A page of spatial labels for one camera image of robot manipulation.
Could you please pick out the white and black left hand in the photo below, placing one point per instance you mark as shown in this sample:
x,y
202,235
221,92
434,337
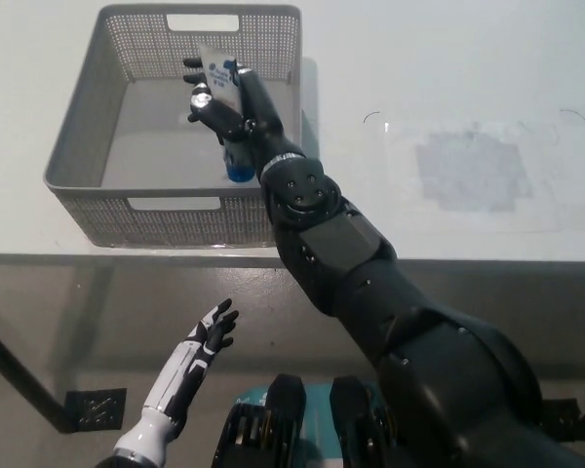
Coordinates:
x,y
180,370

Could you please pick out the black right hand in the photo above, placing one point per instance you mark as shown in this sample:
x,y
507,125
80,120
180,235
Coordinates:
x,y
263,112

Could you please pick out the white shampoo tube blue cap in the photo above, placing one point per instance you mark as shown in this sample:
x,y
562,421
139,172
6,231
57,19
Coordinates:
x,y
219,83

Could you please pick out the black floor foot plate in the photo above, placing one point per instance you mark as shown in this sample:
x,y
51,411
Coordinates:
x,y
95,409
563,419

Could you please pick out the grey perforated plastic basket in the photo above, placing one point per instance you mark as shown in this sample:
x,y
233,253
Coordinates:
x,y
175,219

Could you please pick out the black table leg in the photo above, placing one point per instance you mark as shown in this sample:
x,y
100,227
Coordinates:
x,y
24,378

